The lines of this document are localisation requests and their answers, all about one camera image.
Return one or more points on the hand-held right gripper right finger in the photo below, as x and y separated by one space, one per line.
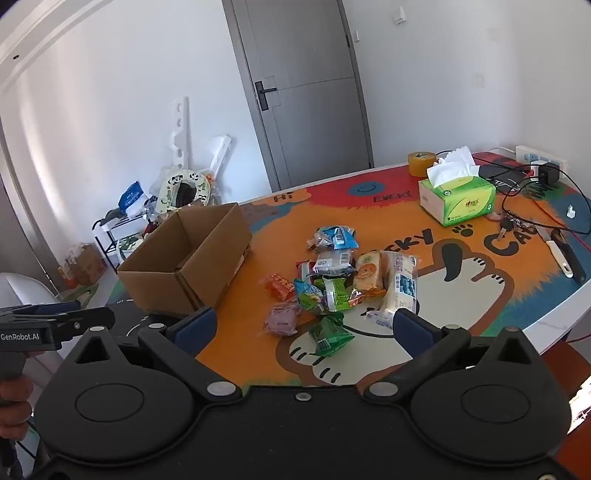
413 330

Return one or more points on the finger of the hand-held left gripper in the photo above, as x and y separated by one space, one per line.
92 318
46 307

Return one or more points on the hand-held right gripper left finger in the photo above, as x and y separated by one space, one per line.
196 325

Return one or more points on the brown cardboard box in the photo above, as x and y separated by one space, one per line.
152 272

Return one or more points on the light green snack packet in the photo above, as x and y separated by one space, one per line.
336 294

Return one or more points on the person's left hand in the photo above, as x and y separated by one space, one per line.
16 406

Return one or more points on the white chair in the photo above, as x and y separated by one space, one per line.
23 288

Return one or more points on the white blueberry bread packet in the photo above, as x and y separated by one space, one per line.
400 284

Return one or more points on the orange biscuit packet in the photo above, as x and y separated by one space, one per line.
368 274

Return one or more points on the black metal rack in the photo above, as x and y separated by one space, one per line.
107 237

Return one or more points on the dark green snack packet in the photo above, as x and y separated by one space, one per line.
330 337

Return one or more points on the purple snack packet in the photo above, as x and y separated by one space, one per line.
282 317

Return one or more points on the red snack packet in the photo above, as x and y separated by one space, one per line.
279 286

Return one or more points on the teal snack packet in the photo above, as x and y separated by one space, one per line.
307 293

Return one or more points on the colourful printed table mat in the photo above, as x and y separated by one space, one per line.
277 240

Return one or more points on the blue snack packet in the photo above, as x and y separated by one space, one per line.
332 236

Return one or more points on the blue plastic bag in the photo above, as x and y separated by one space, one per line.
131 196

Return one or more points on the green tissue box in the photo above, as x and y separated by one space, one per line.
461 201

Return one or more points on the bunch of keys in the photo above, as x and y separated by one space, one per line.
505 224

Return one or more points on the yellow tape roll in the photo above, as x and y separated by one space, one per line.
421 165

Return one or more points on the white slanted board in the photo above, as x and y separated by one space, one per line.
218 154

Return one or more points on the black flat pad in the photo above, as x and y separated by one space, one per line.
501 173

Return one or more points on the white notched board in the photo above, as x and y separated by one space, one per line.
181 134

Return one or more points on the small white clip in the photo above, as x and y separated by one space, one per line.
570 212

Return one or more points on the black power adapter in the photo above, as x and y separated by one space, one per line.
549 173

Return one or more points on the white power strip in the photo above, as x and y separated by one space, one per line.
540 154

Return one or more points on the grey door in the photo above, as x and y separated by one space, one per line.
300 46

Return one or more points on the white light switch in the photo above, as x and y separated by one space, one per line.
399 15

